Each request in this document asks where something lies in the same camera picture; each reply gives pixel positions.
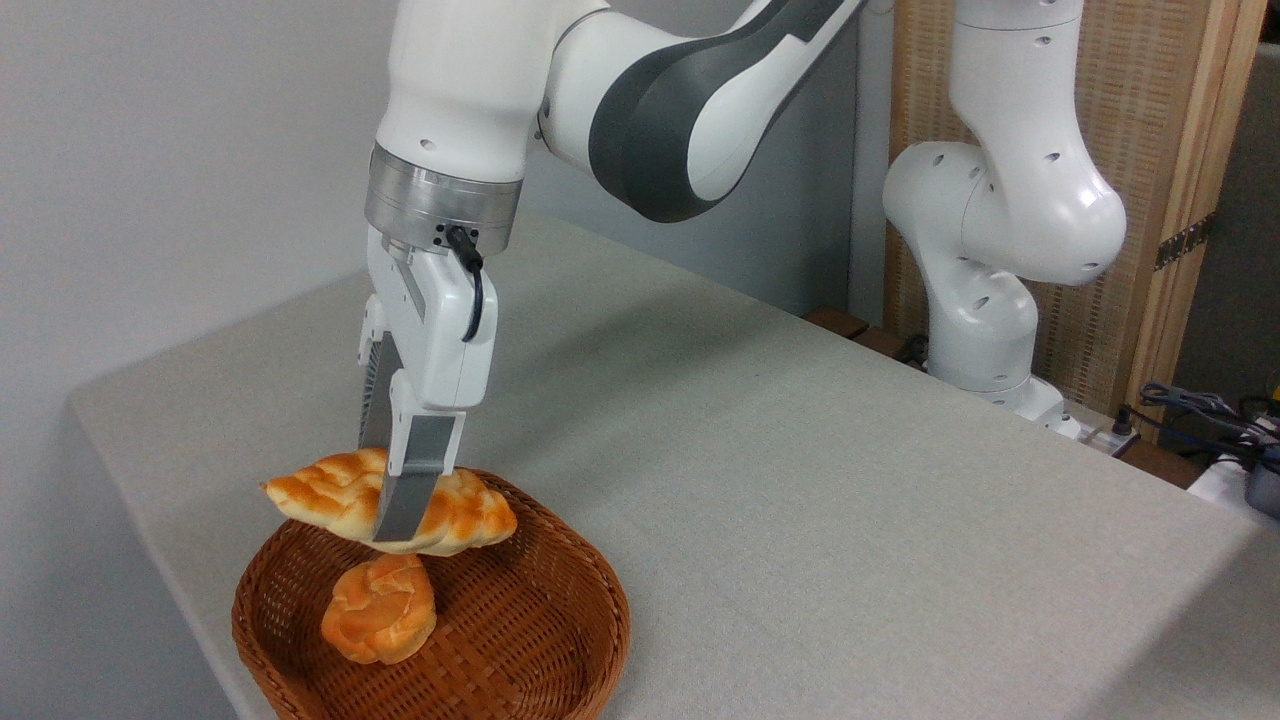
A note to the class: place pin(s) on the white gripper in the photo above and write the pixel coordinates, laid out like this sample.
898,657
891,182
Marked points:
445,340

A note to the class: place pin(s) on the long braided bread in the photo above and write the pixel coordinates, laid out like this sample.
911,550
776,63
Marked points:
330,495

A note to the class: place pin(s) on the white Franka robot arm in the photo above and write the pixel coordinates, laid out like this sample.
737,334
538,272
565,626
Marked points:
640,100

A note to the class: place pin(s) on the round bread roll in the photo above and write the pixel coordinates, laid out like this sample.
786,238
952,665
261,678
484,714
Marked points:
380,615

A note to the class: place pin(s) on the brown wicker basket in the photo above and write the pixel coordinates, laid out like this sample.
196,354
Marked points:
520,620

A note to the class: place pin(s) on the grey tablecloth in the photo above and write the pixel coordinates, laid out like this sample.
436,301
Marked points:
800,430

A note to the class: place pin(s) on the brown wooden board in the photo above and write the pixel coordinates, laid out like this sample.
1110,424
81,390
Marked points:
840,322

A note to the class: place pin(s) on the black metal hinge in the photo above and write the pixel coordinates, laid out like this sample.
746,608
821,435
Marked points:
1185,242

